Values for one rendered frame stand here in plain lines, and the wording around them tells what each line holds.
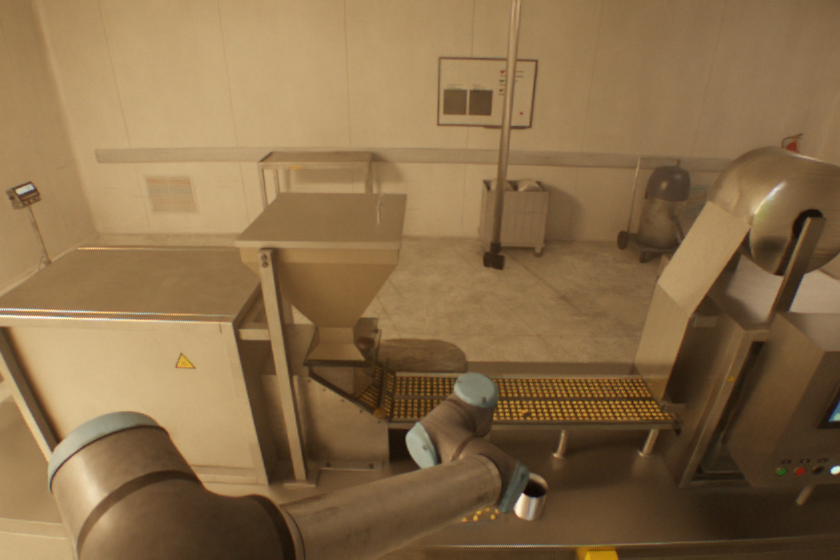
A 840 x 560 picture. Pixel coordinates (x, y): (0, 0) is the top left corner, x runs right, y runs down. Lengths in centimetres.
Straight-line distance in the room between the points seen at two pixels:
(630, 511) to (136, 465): 123
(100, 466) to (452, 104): 450
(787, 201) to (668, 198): 362
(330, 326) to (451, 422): 45
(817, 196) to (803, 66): 474
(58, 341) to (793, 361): 171
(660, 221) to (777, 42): 208
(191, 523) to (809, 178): 129
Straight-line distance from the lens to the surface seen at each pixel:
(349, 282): 105
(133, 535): 45
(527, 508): 132
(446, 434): 89
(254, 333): 111
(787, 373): 125
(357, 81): 480
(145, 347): 128
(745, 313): 133
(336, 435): 138
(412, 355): 153
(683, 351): 147
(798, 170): 129
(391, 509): 59
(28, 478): 177
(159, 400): 138
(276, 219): 113
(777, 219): 131
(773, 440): 131
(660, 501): 151
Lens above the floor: 189
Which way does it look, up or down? 27 degrees down
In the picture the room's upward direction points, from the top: 1 degrees clockwise
